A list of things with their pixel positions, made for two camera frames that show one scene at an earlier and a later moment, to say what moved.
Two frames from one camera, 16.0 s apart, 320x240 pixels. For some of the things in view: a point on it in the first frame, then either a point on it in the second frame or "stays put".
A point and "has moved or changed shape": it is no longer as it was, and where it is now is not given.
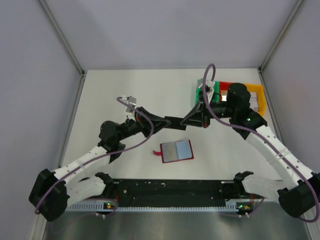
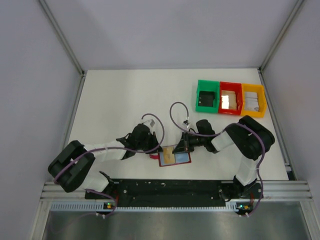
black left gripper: x=142 y=120 -> x=153 y=141
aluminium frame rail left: x=40 y=228 stays put
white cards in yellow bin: x=253 y=101 stays put
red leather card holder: x=175 y=151 has moved or changed shape
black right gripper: x=203 y=114 -> x=185 y=140
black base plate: x=176 y=192 stays put
